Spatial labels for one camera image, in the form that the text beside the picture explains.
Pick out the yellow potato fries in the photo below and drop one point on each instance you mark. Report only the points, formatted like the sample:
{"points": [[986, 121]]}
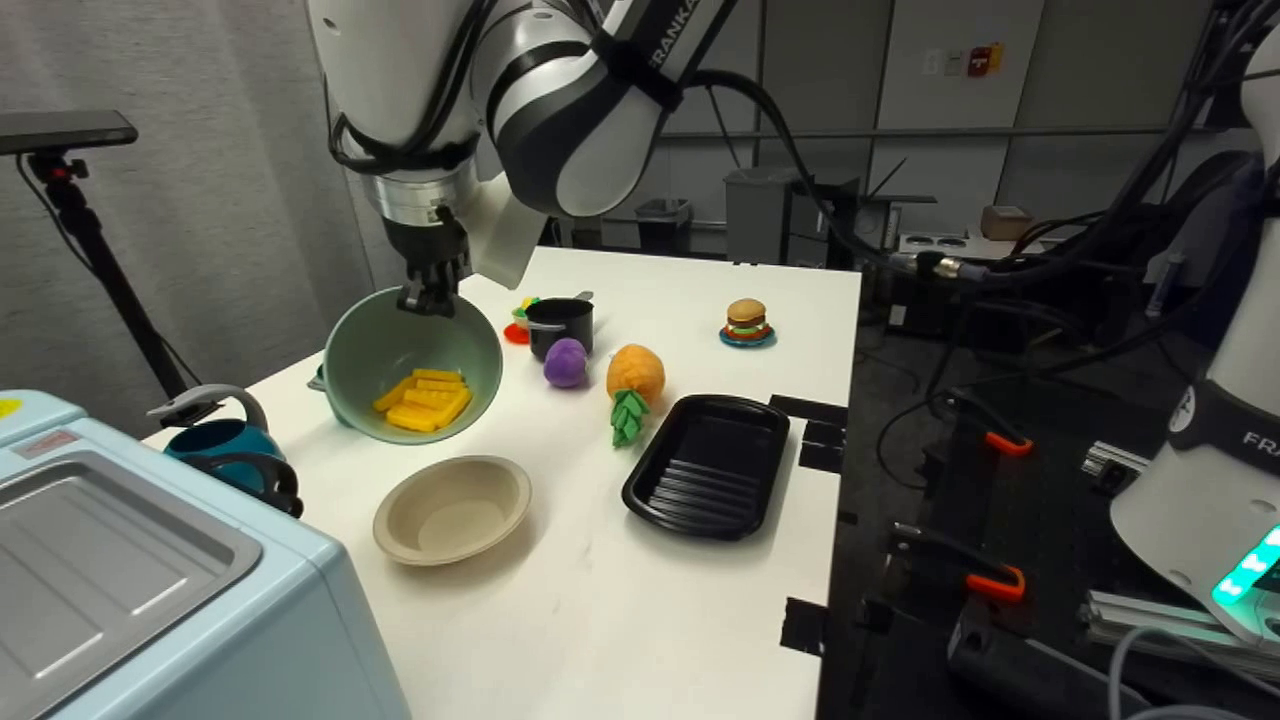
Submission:
{"points": [[424, 403]]}

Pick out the black rectangular tray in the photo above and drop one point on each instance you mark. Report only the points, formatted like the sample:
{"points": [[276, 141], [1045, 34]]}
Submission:
{"points": [[708, 470]]}

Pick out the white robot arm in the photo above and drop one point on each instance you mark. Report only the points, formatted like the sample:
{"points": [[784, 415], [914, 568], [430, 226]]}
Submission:
{"points": [[570, 92]]}

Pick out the toy hamburger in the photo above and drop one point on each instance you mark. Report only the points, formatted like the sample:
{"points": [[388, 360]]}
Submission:
{"points": [[746, 324]]}

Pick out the teal toy kettle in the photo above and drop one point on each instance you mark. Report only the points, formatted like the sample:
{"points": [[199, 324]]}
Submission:
{"points": [[224, 435]]}

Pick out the orange handled clamp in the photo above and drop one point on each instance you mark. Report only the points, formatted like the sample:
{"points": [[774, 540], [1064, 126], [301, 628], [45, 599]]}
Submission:
{"points": [[992, 428], [986, 579]]}

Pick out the purple toy eggplant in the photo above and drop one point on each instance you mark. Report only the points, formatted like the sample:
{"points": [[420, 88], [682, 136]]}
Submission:
{"points": [[565, 360]]}

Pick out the orange toy pineapple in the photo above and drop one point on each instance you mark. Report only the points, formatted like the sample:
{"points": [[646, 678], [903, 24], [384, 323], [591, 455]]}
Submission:
{"points": [[632, 389]]}

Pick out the black toy saucepan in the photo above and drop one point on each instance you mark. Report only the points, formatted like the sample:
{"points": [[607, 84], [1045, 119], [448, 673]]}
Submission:
{"points": [[555, 323]]}

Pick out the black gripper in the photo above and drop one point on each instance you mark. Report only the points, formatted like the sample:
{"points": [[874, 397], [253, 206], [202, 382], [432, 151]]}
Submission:
{"points": [[432, 262]]}

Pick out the green bowl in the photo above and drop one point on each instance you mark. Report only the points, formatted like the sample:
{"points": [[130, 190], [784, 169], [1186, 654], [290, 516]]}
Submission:
{"points": [[375, 346]]}

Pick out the light blue toy oven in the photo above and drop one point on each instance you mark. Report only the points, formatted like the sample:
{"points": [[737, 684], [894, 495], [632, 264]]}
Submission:
{"points": [[146, 588]]}

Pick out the beige plate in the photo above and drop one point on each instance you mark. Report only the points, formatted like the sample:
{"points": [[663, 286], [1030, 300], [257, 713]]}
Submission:
{"points": [[454, 513]]}

